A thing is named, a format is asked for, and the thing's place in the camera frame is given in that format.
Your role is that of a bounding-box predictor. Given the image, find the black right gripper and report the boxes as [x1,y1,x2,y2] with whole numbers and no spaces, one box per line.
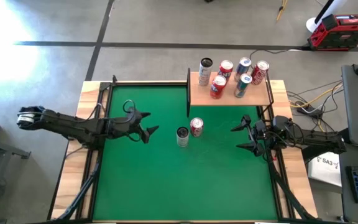
[230,114,276,158]

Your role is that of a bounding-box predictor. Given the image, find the black floor cable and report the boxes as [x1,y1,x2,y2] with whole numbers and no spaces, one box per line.
[249,48,306,63]

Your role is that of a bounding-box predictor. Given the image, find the raised wooden shelf platform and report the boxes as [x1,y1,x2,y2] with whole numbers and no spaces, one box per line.
[186,67,275,118]

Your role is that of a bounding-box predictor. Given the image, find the black power strip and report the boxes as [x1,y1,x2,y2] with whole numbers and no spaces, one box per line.
[295,101,319,116]

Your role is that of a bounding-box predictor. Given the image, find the yellow floor cable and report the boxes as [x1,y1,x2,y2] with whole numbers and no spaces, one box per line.
[290,85,344,133]

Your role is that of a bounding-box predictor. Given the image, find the white slim can black top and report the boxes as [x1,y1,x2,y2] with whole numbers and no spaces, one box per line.
[175,126,190,148]
[198,57,214,87]

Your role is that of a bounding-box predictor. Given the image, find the wooden shelf board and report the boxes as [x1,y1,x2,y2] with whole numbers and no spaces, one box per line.
[190,72,270,106]

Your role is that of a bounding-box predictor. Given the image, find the Red Bull Sugarfree can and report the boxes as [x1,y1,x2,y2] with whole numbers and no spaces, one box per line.
[234,73,254,98]

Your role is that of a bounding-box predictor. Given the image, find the white floor stand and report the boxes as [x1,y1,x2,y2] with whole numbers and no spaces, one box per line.
[305,0,349,34]

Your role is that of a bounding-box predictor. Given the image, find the green table mat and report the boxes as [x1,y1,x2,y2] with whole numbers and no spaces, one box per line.
[92,85,278,222]

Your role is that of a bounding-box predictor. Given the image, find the black aluminium table frame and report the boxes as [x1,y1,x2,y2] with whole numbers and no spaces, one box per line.
[47,74,323,224]

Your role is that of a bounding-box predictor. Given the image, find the yellow tripod leg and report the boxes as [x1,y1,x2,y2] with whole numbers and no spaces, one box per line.
[275,0,287,23]

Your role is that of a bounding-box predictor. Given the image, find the white SA3 label sheet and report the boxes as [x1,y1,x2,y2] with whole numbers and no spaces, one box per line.
[308,151,343,187]

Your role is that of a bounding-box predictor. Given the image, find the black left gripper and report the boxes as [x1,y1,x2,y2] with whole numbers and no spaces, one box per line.
[106,108,160,144]

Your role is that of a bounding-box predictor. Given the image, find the red toolbox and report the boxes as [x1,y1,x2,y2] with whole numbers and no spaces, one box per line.
[307,12,358,52]

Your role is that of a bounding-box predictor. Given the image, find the red Fanta can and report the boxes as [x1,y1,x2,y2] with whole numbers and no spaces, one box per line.
[209,75,227,100]
[218,59,234,79]

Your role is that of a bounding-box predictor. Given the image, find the blue Red Bull can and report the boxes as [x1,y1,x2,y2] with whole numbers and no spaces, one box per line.
[234,57,252,82]

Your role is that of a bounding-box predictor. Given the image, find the red Coca-Cola can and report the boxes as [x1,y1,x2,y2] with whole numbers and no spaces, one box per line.
[250,60,270,85]
[190,117,204,138]

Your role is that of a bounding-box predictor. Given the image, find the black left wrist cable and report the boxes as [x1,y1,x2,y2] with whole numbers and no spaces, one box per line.
[122,99,136,114]

